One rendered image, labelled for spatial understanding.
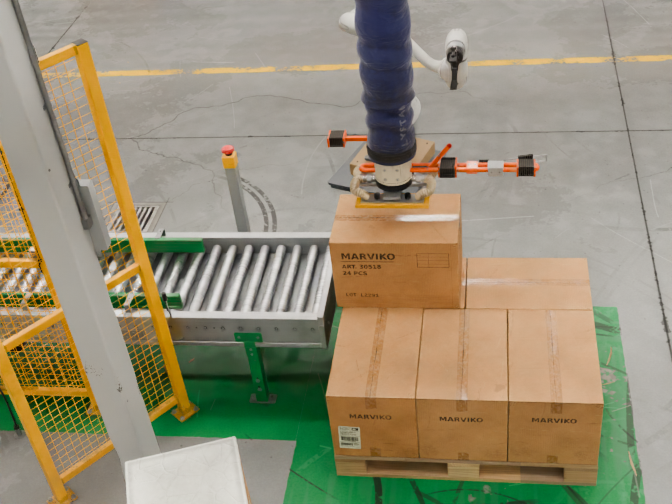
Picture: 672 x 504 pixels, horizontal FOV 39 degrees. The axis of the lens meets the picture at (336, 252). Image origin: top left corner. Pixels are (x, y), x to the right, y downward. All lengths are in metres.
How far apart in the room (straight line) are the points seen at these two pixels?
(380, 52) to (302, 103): 3.64
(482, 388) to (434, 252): 0.67
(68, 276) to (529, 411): 2.01
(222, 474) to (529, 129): 4.30
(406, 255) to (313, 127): 2.97
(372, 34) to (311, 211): 2.55
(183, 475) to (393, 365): 1.30
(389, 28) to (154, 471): 1.94
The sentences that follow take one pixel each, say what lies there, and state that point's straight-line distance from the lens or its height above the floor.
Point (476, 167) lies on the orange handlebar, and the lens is 4.34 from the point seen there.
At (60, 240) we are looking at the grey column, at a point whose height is 1.64.
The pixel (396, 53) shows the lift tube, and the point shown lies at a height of 1.84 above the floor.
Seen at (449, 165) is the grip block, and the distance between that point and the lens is 4.36.
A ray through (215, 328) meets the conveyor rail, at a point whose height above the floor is 0.52.
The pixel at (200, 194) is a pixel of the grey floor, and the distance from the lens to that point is 6.69.
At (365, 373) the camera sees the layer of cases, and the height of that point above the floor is 0.54.
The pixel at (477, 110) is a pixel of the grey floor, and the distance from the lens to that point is 7.29.
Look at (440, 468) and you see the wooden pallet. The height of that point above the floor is 0.02.
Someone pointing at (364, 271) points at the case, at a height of 0.77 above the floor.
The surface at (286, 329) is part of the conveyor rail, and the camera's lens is 4.64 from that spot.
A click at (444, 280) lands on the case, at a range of 4.51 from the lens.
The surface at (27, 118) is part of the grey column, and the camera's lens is 3.33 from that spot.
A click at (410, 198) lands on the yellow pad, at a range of 4.37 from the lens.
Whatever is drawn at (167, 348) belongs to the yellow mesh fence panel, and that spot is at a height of 0.48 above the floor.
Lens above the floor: 3.60
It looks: 37 degrees down
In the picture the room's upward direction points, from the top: 7 degrees counter-clockwise
